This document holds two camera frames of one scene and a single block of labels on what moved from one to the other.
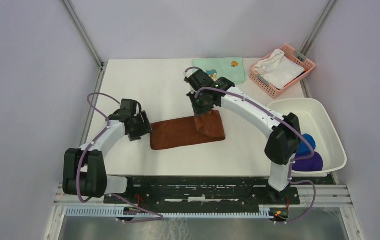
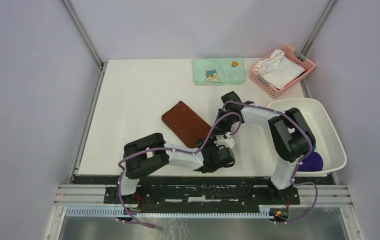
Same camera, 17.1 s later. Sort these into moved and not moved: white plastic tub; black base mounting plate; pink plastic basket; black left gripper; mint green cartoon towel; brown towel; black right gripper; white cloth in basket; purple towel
Moved: black right gripper; black left gripper; brown towel
Not moved: pink plastic basket; white cloth in basket; black base mounting plate; white plastic tub; purple towel; mint green cartoon towel
